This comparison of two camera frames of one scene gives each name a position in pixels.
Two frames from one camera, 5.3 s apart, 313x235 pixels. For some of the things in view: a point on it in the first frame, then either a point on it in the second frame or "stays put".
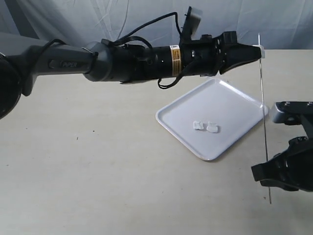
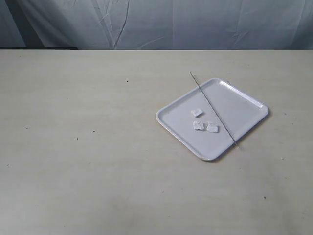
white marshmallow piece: (198, 125) stays put
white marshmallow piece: (262, 50) to (197, 112)
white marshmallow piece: (212, 128) stays put
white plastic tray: (211, 117) stays put
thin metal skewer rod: (263, 113) to (214, 109)
